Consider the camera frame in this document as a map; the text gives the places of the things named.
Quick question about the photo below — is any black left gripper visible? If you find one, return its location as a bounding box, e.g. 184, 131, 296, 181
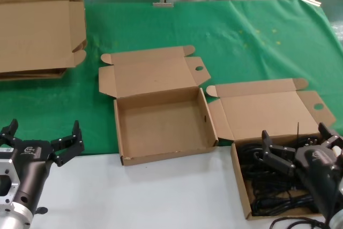
0, 118, 85, 215

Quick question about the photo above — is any black power cable bundle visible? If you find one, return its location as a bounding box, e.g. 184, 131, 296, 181
250, 180, 322, 216
240, 156, 298, 184

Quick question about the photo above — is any green table cloth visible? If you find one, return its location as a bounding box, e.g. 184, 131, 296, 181
0, 0, 343, 157

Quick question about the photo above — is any flat cardboard box stack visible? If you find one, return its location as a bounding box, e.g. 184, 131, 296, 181
0, 67, 67, 81

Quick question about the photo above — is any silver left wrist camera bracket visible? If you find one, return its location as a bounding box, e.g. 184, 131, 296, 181
0, 147, 21, 207

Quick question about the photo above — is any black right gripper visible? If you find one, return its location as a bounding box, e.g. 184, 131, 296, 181
261, 122, 343, 220

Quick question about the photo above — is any large open cardboard box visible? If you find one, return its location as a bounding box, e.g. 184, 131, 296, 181
0, 0, 87, 73

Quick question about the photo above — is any black power cable with tie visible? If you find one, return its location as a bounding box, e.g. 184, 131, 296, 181
239, 122, 321, 179

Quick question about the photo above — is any small open cardboard box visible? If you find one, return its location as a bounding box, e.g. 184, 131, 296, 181
98, 45, 219, 166
206, 78, 337, 220

